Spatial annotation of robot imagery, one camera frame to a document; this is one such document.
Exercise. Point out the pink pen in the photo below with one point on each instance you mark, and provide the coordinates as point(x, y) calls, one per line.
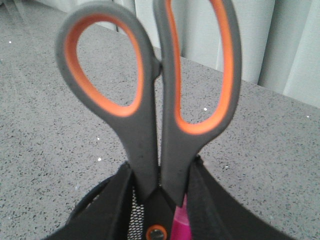
point(181, 229)

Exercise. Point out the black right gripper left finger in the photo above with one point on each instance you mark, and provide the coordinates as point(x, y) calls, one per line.
point(108, 217)

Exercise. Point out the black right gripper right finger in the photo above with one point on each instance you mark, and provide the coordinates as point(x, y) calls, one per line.
point(215, 215)

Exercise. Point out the grey curtain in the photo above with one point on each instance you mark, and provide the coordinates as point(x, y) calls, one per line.
point(280, 40)

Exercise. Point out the grey orange scissors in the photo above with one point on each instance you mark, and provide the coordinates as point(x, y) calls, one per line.
point(159, 143)

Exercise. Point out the black mesh pen cup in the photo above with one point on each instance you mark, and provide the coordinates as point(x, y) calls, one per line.
point(136, 222)

